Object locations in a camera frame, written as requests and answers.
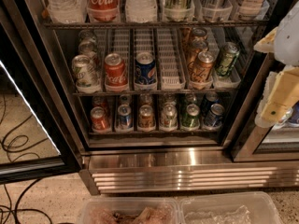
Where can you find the small silver can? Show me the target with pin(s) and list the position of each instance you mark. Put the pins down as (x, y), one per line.
(169, 117)

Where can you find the glass fridge door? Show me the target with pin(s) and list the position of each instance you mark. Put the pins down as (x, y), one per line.
(32, 143)

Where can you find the clear water bottle left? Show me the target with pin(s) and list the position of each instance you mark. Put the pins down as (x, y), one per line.
(67, 11)

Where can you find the small dark blue can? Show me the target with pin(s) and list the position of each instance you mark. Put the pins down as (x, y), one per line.
(213, 118)

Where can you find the clear plastic bin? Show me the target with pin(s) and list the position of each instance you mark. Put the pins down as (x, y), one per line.
(254, 207)
(129, 210)

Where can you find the small green can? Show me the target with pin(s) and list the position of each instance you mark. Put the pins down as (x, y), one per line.
(190, 117)

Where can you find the brown soda can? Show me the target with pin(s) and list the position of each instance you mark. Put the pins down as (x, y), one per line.
(202, 66)
(196, 46)
(198, 32)

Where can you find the right clear plastic bin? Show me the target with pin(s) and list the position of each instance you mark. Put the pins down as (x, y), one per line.
(254, 207)

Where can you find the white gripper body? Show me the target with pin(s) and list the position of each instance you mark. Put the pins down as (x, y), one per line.
(288, 44)

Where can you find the red Coca-Cola can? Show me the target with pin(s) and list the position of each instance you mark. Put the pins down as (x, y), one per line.
(116, 72)

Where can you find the left clear plastic bin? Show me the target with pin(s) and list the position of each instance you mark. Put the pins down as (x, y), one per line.
(129, 210)

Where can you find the silver can behind left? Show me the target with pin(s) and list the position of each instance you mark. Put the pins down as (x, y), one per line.
(88, 44)

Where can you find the small red can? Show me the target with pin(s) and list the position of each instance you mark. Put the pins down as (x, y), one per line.
(100, 120)

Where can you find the white green soda can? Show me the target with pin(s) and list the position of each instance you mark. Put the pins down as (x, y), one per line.
(87, 80)

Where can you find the red Coca-Cola bottle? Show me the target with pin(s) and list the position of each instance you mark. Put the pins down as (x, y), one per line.
(103, 10)

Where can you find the brown soda can middle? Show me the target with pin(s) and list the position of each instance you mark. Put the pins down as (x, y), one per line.
(196, 46)

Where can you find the small orange can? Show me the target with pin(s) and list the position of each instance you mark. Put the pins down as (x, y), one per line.
(146, 119)

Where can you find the brown soda can front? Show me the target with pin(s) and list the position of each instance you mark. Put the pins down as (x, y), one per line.
(202, 66)

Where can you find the brown soda can back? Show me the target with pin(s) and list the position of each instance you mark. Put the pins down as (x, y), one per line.
(198, 32)

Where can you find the blue Pepsi can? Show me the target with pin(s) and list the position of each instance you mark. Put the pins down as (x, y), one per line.
(145, 72)

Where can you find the silver striped tall can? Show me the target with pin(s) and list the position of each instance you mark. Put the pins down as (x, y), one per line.
(213, 10)

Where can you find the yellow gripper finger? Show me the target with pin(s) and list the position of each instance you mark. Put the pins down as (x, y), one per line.
(280, 93)
(266, 44)

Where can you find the stainless steel fridge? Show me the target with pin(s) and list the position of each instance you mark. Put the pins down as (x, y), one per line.
(237, 155)

